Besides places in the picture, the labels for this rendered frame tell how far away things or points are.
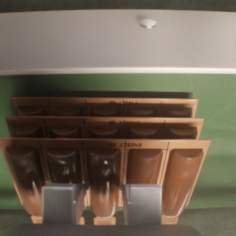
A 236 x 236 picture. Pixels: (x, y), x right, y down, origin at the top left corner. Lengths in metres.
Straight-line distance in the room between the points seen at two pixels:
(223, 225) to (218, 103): 0.13
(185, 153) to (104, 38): 0.08
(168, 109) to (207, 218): 0.14
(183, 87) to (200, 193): 0.11
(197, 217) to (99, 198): 0.14
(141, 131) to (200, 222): 0.15
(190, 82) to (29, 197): 0.11
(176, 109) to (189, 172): 0.04
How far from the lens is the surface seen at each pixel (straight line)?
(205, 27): 0.21
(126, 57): 0.17
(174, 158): 0.16
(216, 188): 0.27
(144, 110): 0.18
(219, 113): 0.20
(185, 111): 0.18
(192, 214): 0.29
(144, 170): 0.16
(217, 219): 0.30
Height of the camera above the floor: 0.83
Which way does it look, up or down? 47 degrees down
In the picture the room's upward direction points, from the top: 178 degrees counter-clockwise
